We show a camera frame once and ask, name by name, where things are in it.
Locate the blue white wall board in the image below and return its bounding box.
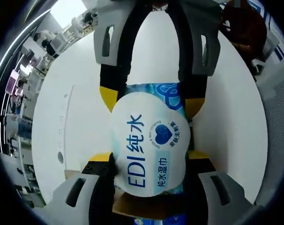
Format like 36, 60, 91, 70
247, 0, 284, 60

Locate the brown cardboard shoe box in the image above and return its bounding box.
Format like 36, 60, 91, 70
64, 170, 187, 214

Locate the purple screen monitor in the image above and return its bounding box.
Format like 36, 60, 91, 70
5, 71, 21, 94

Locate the white power strip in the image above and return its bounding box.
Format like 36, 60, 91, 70
56, 84, 75, 169

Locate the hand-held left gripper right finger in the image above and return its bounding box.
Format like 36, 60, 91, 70
184, 151, 257, 225

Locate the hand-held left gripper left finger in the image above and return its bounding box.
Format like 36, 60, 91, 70
45, 151, 119, 225

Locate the blue wet wipes soft pack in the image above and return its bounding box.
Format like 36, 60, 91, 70
110, 82, 192, 197

